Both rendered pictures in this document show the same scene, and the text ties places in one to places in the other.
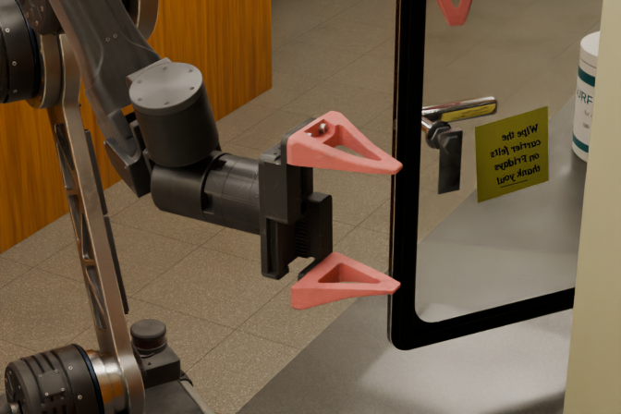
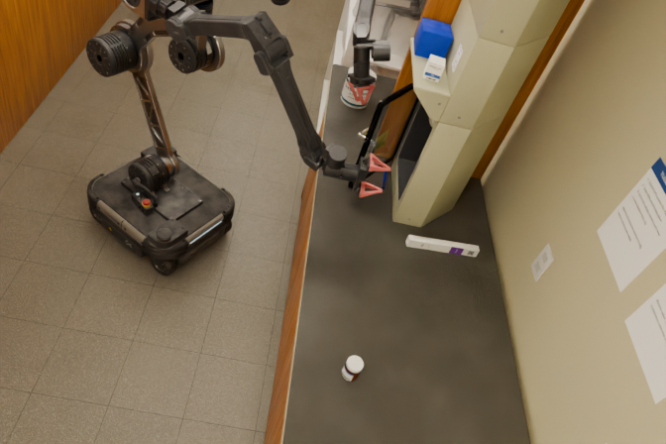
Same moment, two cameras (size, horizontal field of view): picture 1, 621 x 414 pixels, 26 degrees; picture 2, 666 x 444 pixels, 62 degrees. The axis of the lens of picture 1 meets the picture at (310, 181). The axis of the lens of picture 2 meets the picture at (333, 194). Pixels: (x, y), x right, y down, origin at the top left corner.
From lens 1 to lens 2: 1.16 m
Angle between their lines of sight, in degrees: 36
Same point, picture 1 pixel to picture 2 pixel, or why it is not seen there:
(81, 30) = (305, 134)
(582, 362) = (407, 196)
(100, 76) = (309, 144)
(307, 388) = (324, 198)
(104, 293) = (164, 137)
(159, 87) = (337, 154)
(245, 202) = (352, 176)
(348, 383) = (333, 195)
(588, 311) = (411, 186)
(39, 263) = (66, 99)
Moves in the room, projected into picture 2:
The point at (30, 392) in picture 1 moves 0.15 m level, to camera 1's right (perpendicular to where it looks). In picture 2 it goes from (148, 174) to (178, 170)
